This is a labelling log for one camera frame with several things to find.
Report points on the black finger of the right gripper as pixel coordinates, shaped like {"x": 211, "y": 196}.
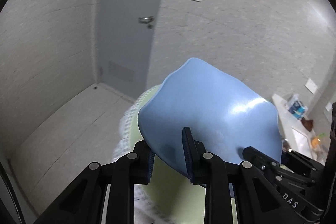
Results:
{"x": 269, "y": 165}

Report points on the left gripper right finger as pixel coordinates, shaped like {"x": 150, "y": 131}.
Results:
{"x": 233, "y": 192}

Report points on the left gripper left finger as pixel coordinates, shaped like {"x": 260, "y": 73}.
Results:
{"x": 103, "y": 193}

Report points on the blue plastic plate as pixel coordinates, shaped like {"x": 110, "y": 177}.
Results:
{"x": 222, "y": 112}

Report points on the white counter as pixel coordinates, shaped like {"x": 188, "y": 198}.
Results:
{"x": 294, "y": 133}

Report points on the orange object on counter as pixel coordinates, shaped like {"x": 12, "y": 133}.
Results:
{"x": 316, "y": 142}

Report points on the brown object on counter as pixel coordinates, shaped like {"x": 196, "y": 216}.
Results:
{"x": 307, "y": 124}

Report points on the white patterned tablecloth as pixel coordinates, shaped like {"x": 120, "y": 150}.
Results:
{"x": 144, "y": 209}

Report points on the blue white tissue pack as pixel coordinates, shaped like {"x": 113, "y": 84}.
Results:
{"x": 296, "y": 107}

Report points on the green table mat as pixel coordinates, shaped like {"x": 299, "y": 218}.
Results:
{"x": 174, "y": 195}

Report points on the grey door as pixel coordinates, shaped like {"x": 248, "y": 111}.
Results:
{"x": 124, "y": 45}

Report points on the white wall socket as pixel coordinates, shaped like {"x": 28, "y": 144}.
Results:
{"x": 311, "y": 86}

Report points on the metal door handle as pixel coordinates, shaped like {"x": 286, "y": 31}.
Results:
{"x": 147, "y": 21}

